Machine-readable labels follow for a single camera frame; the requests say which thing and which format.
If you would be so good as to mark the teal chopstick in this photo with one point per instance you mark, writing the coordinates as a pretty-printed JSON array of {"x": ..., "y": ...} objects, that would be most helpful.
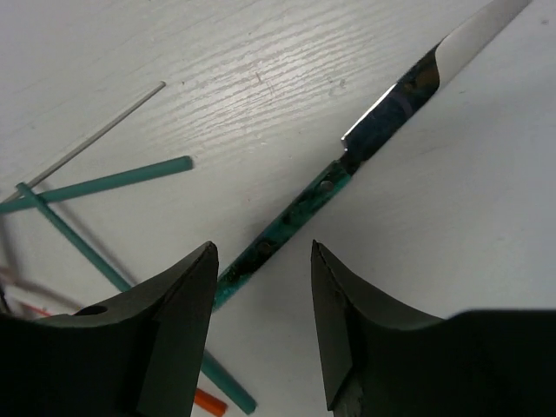
[
  {"x": 210, "y": 367},
  {"x": 119, "y": 180}
]

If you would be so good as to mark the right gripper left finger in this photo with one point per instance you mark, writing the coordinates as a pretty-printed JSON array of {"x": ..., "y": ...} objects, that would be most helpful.
[{"x": 138, "y": 353}]

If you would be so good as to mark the pink handled knife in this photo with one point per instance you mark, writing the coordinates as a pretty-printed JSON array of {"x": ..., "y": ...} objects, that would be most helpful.
[{"x": 9, "y": 279}]

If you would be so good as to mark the green handled knife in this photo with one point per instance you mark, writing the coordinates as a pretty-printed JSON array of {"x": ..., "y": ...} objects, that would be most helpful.
[{"x": 381, "y": 121}]

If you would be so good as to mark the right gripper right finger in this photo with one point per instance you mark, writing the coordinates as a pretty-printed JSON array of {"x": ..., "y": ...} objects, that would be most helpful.
[{"x": 381, "y": 357}]

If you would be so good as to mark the orange chopstick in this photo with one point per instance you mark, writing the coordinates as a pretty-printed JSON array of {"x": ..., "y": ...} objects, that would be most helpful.
[{"x": 209, "y": 403}]

